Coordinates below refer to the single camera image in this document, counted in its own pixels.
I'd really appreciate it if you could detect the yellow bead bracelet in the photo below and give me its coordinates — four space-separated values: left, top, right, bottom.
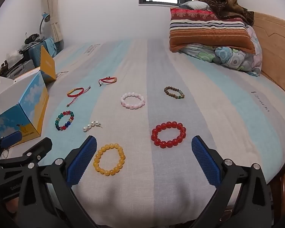
92 143 126 177

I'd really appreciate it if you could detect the multicolour bead bracelet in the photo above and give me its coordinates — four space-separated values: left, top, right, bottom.
54 110 75 131

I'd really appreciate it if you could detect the white pearl string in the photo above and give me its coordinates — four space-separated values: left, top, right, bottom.
82 120 103 132

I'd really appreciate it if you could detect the red cord bracelet long tail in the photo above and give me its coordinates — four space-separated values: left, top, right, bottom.
66 86 91 107

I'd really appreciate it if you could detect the pink bead bracelet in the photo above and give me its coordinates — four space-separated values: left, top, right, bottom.
120 92 146 110

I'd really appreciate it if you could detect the red bead bracelet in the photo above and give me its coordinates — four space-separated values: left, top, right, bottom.
150 121 187 149

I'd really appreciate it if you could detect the red cord bracelet gold bar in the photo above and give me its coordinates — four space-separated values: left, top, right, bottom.
98 76 117 86

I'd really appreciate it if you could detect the brown wooden bead bracelet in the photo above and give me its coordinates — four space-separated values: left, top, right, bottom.
163 85 185 100

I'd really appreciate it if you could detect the person's left hand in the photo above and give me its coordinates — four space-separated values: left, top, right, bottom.
6 197 19 214

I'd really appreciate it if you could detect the blue yellow cardboard box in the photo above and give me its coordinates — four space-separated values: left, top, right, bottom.
0 46 56 146

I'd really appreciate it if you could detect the grey suitcase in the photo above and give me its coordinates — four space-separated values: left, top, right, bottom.
0 59 35 79

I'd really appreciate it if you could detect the teal suitcase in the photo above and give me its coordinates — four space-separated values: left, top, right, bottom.
27 36 58 63

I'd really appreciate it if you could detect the striped bed sheet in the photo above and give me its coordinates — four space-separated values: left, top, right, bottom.
4 37 285 227

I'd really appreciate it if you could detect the blue desk lamp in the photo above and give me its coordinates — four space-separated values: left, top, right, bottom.
39 12 50 35

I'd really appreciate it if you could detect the floral quilt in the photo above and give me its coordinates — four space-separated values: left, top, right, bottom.
180 25 263 76

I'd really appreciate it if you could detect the beige curtain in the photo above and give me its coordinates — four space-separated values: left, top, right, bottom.
44 0 63 43

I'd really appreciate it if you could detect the wooden headboard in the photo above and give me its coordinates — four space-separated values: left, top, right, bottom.
253 12 285 91

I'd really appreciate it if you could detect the striped orange pillow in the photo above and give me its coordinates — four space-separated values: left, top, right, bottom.
169 8 255 54

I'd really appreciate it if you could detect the brown blanket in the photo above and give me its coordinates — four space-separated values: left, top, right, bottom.
200 0 254 26

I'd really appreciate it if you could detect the grey white pillow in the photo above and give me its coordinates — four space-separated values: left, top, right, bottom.
179 1 211 11

